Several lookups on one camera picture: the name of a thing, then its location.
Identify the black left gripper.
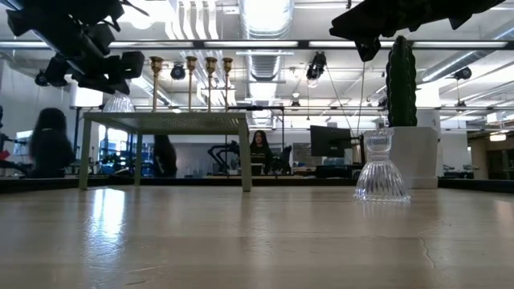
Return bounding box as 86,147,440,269
43,23,145,96

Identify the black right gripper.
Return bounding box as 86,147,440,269
328,0,418,63

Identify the clear ribbed glass candle holder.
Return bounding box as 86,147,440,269
102,91,137,114
353,128,411,203

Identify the black ceiling spotlight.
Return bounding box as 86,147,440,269
453,66,473,81
34,68,50,88
169,63,186,81
305,51,328,81

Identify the green cactus plant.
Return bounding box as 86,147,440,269
385,35,418,128

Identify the sage green metal side table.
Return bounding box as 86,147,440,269
78,111,253,193

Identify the person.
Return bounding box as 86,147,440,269
27,107,76,180
248,129,275,176
152,134,178,179

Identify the black computer monitor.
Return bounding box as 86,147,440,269
309,124,353,158

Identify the long ceiling light strip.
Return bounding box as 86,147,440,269
0,39,514,51

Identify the small tilted monitor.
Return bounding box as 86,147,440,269
12,129,34,157

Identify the white angular plant pot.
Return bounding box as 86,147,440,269
388,126,439,189

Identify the thin hanging cable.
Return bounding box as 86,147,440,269
356,59,366,132

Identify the silver ceiling air duct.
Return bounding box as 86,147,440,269
239,0,294,81

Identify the black aluminium table frame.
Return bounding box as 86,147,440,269
0,176,514,194

